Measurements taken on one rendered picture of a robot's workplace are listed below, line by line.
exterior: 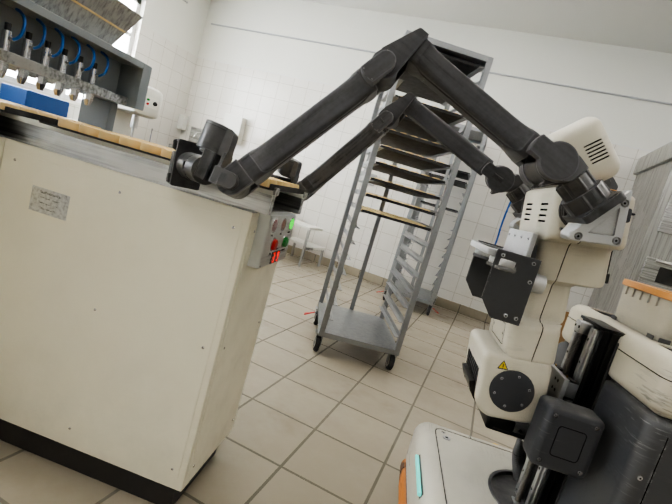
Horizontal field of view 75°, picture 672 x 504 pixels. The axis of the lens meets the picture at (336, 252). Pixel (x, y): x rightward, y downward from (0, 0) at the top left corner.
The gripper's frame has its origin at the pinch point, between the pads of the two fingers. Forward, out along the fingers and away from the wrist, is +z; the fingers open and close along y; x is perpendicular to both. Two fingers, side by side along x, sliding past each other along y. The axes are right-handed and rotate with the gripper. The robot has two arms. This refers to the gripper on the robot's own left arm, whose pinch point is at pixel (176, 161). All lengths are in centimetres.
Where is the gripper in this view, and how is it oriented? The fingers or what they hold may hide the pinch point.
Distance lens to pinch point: 112.5
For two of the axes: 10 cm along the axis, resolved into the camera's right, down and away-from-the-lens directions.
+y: -2.5, 9.6, 1.4
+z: -5.8, -2.6, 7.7
